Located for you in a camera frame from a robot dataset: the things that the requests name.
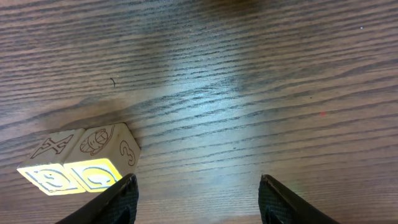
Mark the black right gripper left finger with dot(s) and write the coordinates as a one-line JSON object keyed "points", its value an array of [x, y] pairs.
{"points": [[116, 205]]}

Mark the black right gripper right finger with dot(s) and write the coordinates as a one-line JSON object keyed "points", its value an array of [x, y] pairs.
{"points": [[279, 205]]}

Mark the yellow wooden block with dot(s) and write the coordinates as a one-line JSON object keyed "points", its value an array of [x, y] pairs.
{"points": [[103, 156]]}

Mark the red W wooden block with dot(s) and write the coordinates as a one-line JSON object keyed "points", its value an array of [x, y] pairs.
{"points": [[44, 167]]}

